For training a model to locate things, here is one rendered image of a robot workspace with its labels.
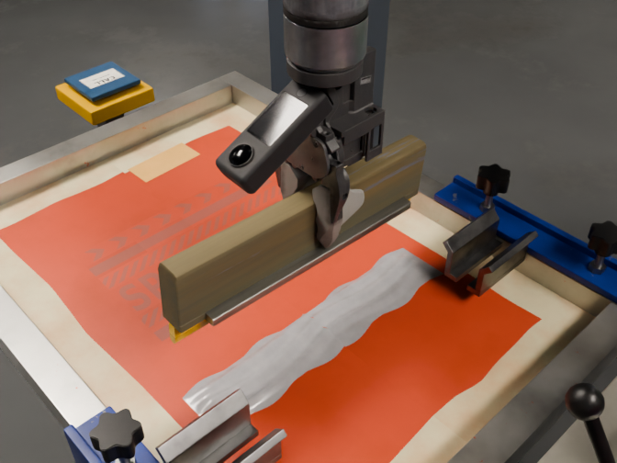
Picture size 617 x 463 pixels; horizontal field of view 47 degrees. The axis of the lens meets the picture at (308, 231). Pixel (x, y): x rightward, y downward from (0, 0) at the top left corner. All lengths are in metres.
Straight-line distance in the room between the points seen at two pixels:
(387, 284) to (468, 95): 2.46
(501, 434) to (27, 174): 0.74
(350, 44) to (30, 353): 0.47
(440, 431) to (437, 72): 2.82
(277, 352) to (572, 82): 2.88
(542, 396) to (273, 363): 0.29
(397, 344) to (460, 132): 2.25
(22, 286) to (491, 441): 0.59
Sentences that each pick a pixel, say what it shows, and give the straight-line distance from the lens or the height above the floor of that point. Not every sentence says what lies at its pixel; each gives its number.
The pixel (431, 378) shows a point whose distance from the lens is 0.82.
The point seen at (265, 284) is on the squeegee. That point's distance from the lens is 0.73.
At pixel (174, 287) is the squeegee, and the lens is 0.66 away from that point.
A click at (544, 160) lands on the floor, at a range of 2.96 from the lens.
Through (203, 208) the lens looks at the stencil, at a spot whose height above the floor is 0.96.
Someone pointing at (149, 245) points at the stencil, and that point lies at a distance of 0.98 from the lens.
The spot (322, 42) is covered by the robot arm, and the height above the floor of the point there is 1.32.
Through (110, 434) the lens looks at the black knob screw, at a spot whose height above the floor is 1.06.
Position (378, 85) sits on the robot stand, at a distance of 1.59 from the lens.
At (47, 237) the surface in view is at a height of 0.96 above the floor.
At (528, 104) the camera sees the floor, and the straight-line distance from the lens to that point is 3.32.
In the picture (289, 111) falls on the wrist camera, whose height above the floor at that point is 1.25.
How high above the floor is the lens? 1.59
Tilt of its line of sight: 40 degrees down
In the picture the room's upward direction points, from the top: straight up
